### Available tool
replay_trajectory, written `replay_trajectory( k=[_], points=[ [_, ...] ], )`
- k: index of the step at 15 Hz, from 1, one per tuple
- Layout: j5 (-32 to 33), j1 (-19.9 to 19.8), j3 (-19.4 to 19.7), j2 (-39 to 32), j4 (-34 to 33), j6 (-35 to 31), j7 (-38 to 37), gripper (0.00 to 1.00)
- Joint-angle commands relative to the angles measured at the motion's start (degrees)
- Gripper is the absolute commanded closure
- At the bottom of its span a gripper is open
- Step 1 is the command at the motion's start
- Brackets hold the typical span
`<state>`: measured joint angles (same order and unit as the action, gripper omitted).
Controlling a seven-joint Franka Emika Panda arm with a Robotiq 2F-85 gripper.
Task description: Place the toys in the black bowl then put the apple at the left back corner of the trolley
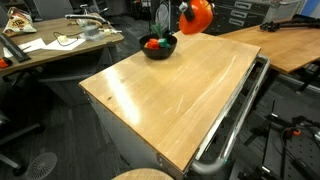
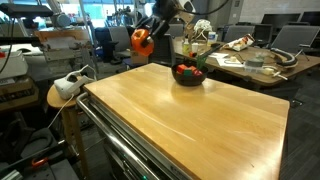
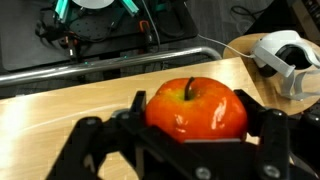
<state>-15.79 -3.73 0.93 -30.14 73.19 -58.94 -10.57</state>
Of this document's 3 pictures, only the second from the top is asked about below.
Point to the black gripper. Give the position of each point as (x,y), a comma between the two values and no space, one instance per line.
(166,10)

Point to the orange apple toy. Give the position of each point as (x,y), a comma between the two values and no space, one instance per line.
(138,45)

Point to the red radish toy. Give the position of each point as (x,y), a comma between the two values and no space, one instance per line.
(198,73)

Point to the black bowl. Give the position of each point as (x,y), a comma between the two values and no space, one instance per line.
(190,81)

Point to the grey office chair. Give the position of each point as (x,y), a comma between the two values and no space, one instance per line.
(236,30)
(293,38)
(119,38)
(176,30)

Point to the dark office chair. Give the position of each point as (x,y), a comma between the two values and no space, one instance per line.
(165,50)

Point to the cardboard box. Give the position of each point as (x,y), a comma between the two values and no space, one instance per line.
(136,59)

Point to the yellow green bottle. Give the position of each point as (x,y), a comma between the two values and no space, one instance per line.
(186,46)

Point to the white cup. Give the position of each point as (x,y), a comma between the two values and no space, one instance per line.
(194,47)

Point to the small orange object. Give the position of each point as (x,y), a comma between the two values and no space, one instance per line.
(192,54)

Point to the long black bar device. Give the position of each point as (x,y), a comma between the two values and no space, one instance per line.
(208,51)

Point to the white bottle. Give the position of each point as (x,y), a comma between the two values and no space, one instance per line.
(212,38)

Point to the small white paper sheet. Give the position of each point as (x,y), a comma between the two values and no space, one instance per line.
(218,55)

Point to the large white paper sheet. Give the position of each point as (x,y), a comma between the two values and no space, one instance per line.
(226,63)

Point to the white round puck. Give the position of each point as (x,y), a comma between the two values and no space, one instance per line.
(233,59)

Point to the chips bag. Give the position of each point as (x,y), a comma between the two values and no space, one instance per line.
(241,42)

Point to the white VR headset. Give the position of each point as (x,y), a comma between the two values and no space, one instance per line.
(66,87)

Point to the clear plastic container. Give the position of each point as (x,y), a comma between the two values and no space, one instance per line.
(255,65)

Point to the round wooden stool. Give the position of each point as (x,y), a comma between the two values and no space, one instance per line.
(55,100)

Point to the white power adapter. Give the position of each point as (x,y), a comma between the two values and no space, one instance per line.
(268,71)

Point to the black overhead panel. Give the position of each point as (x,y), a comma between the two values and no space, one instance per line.
(26,10)

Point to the grey metal tool cart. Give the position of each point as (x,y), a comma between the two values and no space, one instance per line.
(126,163)

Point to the white box device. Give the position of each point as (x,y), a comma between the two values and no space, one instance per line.
(13,65)

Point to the curved black white band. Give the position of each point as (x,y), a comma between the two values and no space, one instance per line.
(293,60)

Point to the wooden office desk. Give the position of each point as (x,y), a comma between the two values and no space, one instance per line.
(306,65)

